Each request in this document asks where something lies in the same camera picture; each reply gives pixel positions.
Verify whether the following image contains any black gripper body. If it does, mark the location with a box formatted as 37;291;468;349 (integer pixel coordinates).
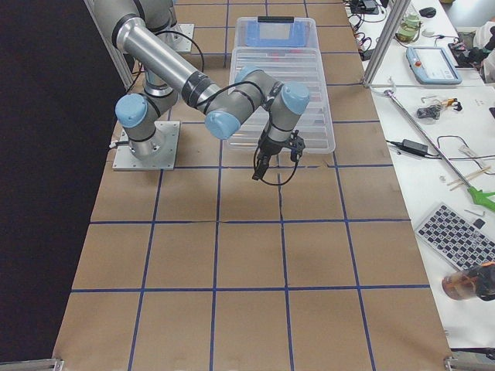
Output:
255;130;306;162

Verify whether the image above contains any clear plastic box lid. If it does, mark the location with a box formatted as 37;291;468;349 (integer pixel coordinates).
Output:
222;46;336;155

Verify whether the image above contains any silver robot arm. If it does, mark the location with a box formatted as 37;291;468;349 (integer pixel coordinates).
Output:
94;1;309;180

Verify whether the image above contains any clear plastic storage box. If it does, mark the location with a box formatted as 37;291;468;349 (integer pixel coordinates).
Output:
234;16;319;49

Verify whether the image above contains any black power adapter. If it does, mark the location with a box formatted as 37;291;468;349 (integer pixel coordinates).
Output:
387;139;438;158

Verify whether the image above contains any blue teach pendant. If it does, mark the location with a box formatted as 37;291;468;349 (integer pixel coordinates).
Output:
405;46;463;85

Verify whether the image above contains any checkered calibration board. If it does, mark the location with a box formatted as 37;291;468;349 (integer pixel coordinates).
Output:
415;203;494;270

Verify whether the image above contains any long metal rod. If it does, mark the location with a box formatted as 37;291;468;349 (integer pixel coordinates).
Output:
384;89;494;212

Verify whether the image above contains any brown glass bottle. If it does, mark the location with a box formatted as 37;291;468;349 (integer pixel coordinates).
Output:
442;261;494;301

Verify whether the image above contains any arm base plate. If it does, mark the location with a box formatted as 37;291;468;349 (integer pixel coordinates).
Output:
155;23;195;53
113;121;180;171

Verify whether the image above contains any black box latch handle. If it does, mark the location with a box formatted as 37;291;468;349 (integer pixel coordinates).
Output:
257;16;295;24

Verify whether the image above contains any aluminium frame post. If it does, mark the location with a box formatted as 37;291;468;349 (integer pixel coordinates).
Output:
362;0;411;87

